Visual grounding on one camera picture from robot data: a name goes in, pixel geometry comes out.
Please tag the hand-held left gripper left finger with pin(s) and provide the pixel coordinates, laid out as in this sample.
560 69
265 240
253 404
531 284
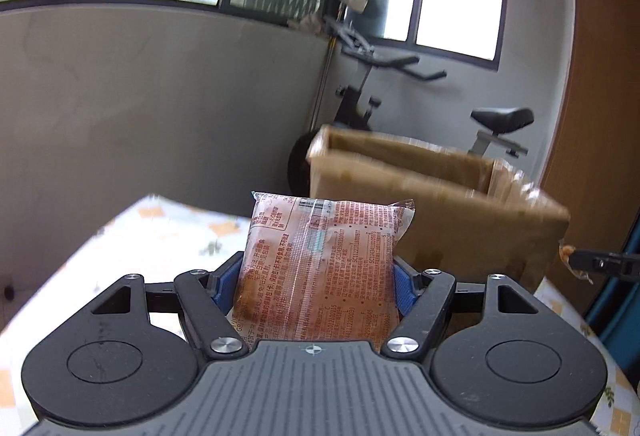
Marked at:
226 286

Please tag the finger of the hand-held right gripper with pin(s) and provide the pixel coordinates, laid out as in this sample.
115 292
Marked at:
600 262

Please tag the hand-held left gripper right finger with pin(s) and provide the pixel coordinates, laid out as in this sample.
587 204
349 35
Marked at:
404 288

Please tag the red clear snack packet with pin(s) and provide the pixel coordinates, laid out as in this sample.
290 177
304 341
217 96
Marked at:
566 252

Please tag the brown cardboard box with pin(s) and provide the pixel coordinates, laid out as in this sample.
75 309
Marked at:
450 226

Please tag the orange snack packet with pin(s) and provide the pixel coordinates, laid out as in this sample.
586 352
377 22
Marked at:
320 266

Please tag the blue cloth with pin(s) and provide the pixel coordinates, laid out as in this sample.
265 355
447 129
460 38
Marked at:
612 301

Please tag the checkered floral tablecloth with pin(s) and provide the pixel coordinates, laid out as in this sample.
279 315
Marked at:
150 236

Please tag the clear plastic liner bag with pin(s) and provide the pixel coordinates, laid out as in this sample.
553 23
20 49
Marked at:
515 178

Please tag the wooden door panel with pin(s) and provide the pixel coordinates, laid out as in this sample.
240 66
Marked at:
600 91

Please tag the black exercise bike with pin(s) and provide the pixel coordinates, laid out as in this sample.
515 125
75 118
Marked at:
500 119

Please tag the thin metal pole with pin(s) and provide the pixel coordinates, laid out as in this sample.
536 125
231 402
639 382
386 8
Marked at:
330 66

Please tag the crumpled beige cloth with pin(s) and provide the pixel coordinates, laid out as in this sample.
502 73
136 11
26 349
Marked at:
307 22

